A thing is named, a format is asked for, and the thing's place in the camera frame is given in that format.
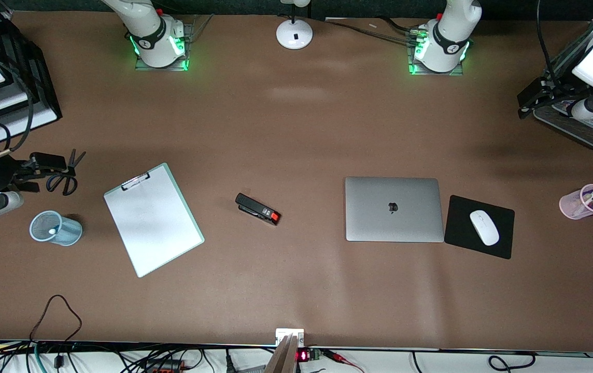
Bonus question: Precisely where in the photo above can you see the black looped cable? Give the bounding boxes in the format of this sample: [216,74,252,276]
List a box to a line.
[411,351,537,373]

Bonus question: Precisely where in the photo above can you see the pink mesh pen cup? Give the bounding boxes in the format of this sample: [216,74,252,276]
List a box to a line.
[559,184,593,220]

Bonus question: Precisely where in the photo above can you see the black stacked paper tray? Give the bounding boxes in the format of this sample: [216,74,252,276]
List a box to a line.
[0,10,63,145]

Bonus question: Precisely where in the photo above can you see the black stapler with red tip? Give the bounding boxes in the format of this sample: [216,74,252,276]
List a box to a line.
[235,193,281,226]

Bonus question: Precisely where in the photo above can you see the orange black connector block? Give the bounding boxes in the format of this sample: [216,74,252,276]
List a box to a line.
[144,360,194,373]

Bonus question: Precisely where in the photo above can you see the brown looped cable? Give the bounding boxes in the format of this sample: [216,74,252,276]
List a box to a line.
[30,294,82,366]

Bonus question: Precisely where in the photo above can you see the grey camera mount beam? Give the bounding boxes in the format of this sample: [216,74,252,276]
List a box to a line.
[264,334,300,373]

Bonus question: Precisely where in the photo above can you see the red probe lead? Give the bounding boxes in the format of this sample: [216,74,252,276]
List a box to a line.
[321,349,365,373]

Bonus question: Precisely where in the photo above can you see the blue mesh pen cup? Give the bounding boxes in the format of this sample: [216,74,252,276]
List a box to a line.
[29,210,83,247]

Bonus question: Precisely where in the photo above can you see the black base cable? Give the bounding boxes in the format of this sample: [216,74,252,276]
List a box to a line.
[327,17,425,46]

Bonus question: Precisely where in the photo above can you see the white computer mouse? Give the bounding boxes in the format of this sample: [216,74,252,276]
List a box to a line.
[470,210,500,247]

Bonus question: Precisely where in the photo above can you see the mint clipboard with white paper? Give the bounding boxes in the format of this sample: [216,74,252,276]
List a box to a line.
[104,162,205,279]

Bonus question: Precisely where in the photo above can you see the silver laptop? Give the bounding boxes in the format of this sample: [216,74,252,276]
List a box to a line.
[345,177,445,243]

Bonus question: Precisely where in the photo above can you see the white mount block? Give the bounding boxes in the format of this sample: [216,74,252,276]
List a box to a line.
[275,328,305,347]

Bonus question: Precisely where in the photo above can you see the white lamp base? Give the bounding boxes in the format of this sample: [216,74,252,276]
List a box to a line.
[276,0,314,50]

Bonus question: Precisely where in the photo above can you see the grey mesh desk tray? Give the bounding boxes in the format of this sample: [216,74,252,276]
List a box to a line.
[533,101,593,151]

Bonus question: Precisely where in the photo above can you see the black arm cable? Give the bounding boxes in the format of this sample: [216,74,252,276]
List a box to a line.
[0,10,36,159]
[536,0,561,89]

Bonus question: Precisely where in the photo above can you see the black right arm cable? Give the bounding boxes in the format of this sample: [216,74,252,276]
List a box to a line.
[0,10,36,159]

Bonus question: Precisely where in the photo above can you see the black mouse pad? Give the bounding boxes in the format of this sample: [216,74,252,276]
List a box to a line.
[444,195,515,260]

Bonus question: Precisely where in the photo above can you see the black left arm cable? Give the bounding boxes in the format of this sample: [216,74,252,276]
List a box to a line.
[536,0,561,89]

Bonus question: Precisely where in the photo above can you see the black handled scissors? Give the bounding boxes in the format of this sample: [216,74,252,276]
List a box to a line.
[46,149,87,196]

